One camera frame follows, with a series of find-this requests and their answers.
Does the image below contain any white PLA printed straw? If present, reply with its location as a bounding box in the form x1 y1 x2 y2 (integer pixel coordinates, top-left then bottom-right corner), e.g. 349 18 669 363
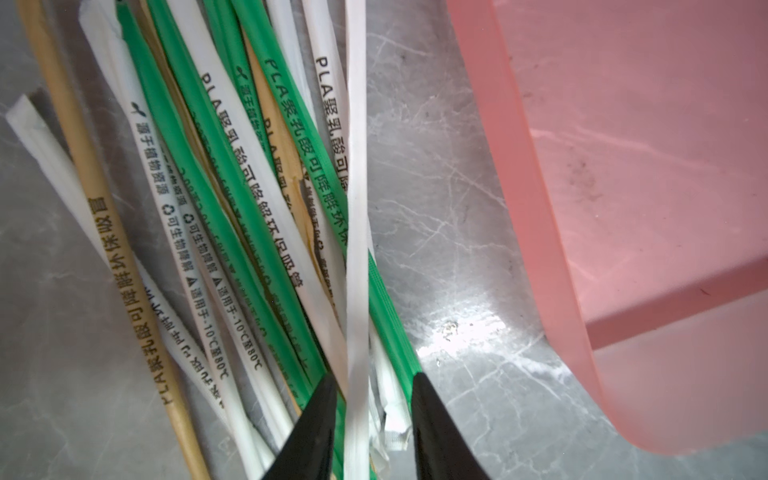
152 1 348 394

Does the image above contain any green wrapped straw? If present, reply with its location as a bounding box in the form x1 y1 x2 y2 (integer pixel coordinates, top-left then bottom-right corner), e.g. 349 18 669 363
115 1 315 411

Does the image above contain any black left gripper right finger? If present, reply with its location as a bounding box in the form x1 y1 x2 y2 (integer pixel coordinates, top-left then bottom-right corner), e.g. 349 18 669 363
411 372 489 480

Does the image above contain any white printed wrapped straw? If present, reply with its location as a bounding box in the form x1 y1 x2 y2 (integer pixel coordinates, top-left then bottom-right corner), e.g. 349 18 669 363
79 1 293 455
302 0 349 192

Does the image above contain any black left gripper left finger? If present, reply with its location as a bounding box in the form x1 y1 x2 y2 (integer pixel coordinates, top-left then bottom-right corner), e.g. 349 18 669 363
263 373 337 480

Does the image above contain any green PLA printed straw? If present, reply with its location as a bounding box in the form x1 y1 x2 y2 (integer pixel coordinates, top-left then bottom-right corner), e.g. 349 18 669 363
232 0 422 401

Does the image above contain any tan paper wrapped straw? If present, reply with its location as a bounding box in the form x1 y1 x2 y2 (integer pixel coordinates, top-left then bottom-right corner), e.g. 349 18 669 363
16 1 210 479

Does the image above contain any plain white straw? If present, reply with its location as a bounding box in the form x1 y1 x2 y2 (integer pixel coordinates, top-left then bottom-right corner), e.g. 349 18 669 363
344 1 370 479

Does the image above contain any pink translucent storage box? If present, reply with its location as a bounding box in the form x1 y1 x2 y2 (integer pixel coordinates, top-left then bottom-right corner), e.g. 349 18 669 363
447 1 767 455

